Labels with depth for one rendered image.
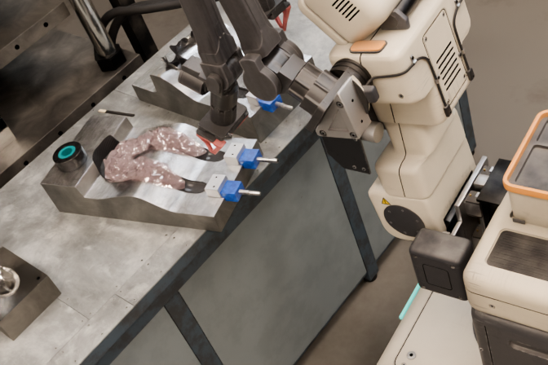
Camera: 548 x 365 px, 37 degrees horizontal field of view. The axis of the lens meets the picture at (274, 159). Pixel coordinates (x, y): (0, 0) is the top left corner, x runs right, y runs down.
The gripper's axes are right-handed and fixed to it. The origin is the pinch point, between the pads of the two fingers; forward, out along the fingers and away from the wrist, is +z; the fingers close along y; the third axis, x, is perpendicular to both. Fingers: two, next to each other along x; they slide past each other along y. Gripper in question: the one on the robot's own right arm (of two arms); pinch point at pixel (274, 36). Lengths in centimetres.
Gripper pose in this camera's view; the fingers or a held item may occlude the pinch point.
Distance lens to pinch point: 206.2
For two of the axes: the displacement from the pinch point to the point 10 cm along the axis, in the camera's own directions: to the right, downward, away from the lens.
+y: -6.2, 6.6, -4.3
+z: 2.8, 7.0, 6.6
